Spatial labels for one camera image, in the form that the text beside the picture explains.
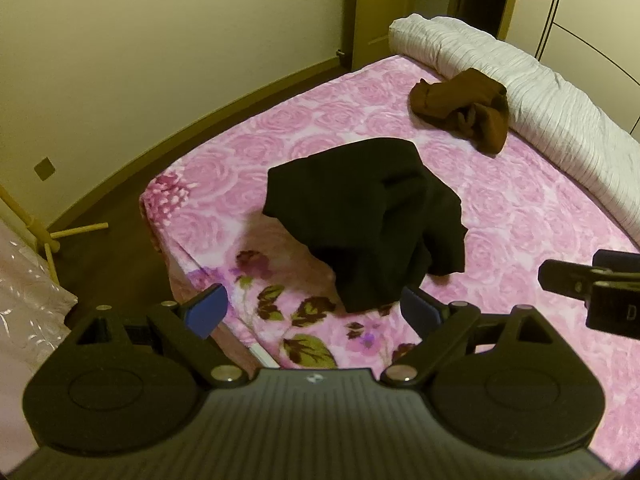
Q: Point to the pink floral blanket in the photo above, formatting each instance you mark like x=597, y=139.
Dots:
x=500, y=200

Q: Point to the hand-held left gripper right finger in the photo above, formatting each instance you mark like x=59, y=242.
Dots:
x=417, y=310

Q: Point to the cream wardrobe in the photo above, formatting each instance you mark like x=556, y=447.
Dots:
x=590, y=10

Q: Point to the brown garment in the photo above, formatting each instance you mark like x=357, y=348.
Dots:
x=465, y=105

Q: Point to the wooden coat stand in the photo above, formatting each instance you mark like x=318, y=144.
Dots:
x=42, y=237

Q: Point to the wall socket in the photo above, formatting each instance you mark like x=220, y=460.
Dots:
x=44, y=168

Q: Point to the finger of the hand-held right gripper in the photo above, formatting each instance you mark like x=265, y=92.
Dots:
x=617, y=261
x=565, y=277

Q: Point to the black jacket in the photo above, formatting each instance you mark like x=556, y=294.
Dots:
x=350, y=210

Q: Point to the white rolled quilt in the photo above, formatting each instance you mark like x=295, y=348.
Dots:
x=550, y=100

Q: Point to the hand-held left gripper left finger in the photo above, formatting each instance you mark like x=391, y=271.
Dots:
x=207, y=310

